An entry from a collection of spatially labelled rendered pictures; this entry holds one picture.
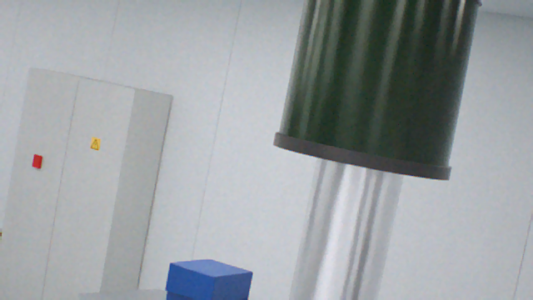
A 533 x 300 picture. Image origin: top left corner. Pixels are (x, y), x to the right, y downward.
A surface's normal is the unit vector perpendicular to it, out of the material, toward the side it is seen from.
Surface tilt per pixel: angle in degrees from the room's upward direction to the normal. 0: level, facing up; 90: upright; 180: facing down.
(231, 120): 90
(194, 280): 90
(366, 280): 90
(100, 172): 90
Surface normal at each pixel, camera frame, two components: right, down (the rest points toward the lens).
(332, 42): -0.65, -0.08
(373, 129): -0.08, 0.04
